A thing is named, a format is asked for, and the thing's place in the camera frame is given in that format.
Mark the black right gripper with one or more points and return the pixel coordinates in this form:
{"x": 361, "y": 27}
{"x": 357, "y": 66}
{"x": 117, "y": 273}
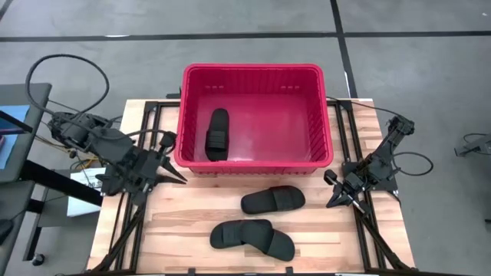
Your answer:
{"x": 356, "y": 184}

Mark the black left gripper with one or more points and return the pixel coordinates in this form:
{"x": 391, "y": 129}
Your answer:
{"x": 134, "y": 172}

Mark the black slide sandal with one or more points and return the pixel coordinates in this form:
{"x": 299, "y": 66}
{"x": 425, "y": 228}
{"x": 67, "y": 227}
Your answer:
{"x": 217, "y": 142}
{"x": 226, "y": 234}
{"x": 280, "y": 247}
{"x": 261, "y": 201}

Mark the red plastic bin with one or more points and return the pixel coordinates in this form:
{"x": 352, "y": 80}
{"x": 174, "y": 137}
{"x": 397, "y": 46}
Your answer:
{"x": 276, "y": 126}

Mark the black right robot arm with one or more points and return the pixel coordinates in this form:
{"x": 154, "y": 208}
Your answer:
{"x": 395, "y": 134}

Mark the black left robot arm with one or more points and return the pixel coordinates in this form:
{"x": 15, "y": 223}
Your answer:
{"x": 76, "y": 130}

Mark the small black table clamp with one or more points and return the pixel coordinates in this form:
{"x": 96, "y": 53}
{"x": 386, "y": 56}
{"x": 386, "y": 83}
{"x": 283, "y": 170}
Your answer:
{"x": 289, "y": 270}
{"x": 190, "y": 271}

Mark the white box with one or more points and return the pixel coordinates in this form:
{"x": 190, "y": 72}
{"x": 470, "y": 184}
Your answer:
{"x": 82, "y": 205}

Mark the grey desk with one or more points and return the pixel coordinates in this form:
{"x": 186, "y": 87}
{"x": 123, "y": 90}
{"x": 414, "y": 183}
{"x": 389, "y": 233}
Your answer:
{"x": 38, "y": 115}
{"x": 11, "y": 207}

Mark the dark floor stand base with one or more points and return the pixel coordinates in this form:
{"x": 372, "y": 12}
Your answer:
{"x": 477, "y": 145}

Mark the black caster wheel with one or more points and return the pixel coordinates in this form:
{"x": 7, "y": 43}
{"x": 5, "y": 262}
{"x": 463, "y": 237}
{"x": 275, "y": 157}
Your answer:
{"x": 38, "y": 260}

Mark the blue display screen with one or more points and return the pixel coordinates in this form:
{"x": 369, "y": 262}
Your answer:
{"x": 11, "y": 153}

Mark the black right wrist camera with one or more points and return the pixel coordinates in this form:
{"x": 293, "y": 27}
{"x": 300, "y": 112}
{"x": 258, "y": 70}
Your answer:
{"x": 330, "y": 176}

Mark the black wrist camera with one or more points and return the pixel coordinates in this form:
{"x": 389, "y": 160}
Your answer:
{"x": 168, "y": 138}
{"x": 330, "y": 176}

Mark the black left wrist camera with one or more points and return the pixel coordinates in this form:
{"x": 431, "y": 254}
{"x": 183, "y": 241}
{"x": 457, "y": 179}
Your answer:
{"x": 168, "y": 138}

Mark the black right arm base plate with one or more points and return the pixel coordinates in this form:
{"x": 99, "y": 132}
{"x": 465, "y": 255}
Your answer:
{"x": 387, "y": 184}

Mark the black aluminium rig frame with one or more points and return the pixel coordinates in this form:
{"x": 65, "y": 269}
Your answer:
{"x": 161, "y": 103}

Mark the black desk frame beam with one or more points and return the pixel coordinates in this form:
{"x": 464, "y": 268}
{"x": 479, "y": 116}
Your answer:
{"x": 61, "y": 183}

